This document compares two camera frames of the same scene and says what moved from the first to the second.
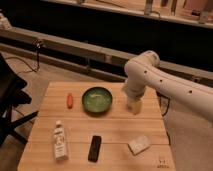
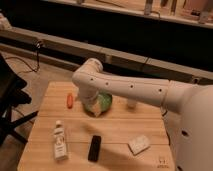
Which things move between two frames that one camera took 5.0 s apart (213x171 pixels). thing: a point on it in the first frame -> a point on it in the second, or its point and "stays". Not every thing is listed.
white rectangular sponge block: (139, 144) stays
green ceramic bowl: (97, 100) stays
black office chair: (12, 95) stays
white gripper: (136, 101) -> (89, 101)
